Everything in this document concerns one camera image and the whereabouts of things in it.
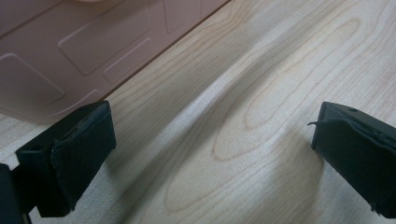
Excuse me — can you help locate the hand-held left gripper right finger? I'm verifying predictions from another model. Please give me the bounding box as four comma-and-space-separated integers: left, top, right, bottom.
307, 101, 396, 219

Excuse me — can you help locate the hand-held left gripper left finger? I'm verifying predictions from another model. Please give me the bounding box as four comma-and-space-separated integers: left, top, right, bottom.
12, 99, 117, 218

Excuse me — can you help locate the pink embossed mat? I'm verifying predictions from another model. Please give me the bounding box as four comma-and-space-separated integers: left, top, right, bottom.
0, 0, 233, 125

